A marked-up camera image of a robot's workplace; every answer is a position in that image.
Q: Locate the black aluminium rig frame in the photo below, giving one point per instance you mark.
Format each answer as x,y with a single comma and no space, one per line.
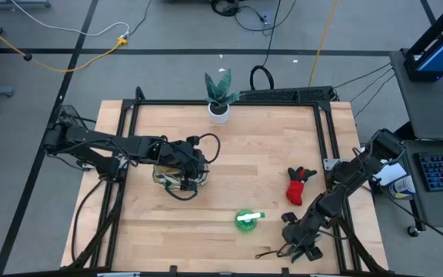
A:
167,102

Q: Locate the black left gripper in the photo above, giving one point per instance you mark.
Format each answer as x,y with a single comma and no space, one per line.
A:
185,157

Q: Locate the white paper sheet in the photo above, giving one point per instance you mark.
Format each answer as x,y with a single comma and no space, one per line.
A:
392,173

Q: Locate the white blue yellow tub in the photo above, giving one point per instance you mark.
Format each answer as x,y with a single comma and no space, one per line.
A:
402,186

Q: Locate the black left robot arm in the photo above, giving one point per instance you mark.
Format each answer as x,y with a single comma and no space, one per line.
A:
102,140

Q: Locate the snake plant in white pot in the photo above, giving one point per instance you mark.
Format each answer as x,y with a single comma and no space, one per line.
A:
218,113

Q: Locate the grey monitor desk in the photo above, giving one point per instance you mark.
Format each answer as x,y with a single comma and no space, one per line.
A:
429,111

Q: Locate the grey cart base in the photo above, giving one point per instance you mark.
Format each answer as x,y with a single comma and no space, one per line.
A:
14,4

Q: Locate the red black gardening glove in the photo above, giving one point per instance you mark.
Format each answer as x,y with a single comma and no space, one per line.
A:
294,192

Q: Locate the beige green gardening bag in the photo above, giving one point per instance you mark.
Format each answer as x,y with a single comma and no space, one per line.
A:
160,177

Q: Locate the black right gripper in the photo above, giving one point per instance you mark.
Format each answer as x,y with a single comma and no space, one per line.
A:
302,234

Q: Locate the green plastic spray bottle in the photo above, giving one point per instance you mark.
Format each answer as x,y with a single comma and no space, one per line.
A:
244,225

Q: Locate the black perforated power box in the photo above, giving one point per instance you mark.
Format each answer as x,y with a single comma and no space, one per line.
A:
283,95

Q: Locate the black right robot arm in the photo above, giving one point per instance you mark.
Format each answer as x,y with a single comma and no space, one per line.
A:
356,173

